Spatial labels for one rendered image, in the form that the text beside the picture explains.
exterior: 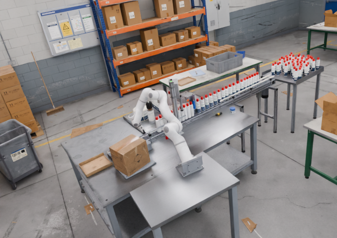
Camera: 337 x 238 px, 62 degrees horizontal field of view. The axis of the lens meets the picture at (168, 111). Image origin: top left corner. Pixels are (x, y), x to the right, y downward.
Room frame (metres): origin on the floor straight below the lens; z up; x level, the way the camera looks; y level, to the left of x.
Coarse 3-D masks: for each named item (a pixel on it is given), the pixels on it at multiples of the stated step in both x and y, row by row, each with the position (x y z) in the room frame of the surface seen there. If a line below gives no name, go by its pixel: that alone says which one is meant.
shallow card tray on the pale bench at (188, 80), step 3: (183, 78) 4.85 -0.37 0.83; (186, 78) 4.88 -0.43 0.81; (189, 78) 4.87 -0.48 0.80; (192, 78) 4.80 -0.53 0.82; (180, 81) 4.79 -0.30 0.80; (183, 81) 4.76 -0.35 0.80; (186, 81) 4.74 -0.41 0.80; (189, 81) 4.71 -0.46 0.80; (192, 81) 4.66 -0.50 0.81; (180, 84) 4.57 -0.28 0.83; (183, 84) 4.56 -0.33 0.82; (186, 84) 4.59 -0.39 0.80
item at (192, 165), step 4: (200, 156) 2.22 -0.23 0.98; (192, 160) 2.19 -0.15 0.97; (196, 160) 2.20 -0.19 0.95; (200, 160) 2.22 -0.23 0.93; (180, 164) 2.17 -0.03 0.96; (184, 164) 2.15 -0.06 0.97; (188, 164) 2.17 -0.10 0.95; (192, 164) 2.18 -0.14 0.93; (196, 164) 2.20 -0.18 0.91; (200, 164) 2.22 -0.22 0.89; (176, 168) 2.29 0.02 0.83; (180, 168) 2.20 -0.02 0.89; (184, 168) 2.15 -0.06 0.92; (188, 168) 2.16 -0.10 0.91; (192, 168) 2.18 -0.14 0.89; (196, 168) 2.19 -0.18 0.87; (200, 168) 2.21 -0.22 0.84; (180, 172) 2.21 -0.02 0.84; (184, 172) 2.15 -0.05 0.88; (188, 172) 2.16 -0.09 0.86; (192, 172) 2.18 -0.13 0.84; (184, 176) 2.14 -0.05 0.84
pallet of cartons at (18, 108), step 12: (0, 72) 5.30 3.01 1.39; (12, 72) 5.13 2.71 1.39; (0, 84) 4.99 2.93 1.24; (12, 84) 5.09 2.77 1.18; (0, 96) 4.95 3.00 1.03; (12, 96) 5.04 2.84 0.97; (24, 96) 5.13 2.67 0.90; (0, 108) 4.91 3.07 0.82; (12, 108) 5.00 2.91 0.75; (24, 108) 5.10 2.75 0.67; (0, 120) 4.88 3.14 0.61; (24, 120) 5.06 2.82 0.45; (36, 120) 5.65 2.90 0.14; (36, 132) 5.12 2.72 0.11
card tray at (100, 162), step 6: (96, 156) 2.71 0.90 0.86; (102, 156) 2.73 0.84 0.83; (84, 162) 2.64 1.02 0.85; (90, 162) 2.65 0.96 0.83; (96, 162) 2.63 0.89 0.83; (102, 162) 2.61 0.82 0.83; (108, 162) 2.59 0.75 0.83; (84, 168) 2.55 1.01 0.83; (90, 168) 2.53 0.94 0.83; (96, 168) 2.51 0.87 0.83; (102, 168) 2.48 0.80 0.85; (90, 174) 2.41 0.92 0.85
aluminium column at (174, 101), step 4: (172, 84) 2.96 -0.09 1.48; (172, 92) 2.94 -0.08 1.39; (172, 100) 2.96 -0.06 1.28; (176, 100) 2.95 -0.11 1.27; (172, 104) 2.97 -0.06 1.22; (176, 104) 2.95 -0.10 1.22; (176, 108) 2.96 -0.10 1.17; (176, 112) 2.94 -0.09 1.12; (176, 116) 2.94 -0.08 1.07; (180, 132) 2.95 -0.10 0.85
